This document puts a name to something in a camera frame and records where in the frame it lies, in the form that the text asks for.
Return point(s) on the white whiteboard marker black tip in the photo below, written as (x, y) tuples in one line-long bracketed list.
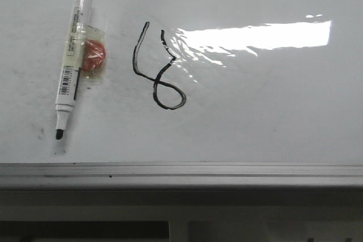
[(71, 64)]

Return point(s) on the red magnet taped to marker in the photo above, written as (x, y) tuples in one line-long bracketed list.
[(93, 51)]

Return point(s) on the white whiteboard surface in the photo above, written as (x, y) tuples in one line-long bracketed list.
[(250, 81)]

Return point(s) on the grey aluminium whiteboard frame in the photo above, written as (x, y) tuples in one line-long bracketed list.
[(176, 176)]

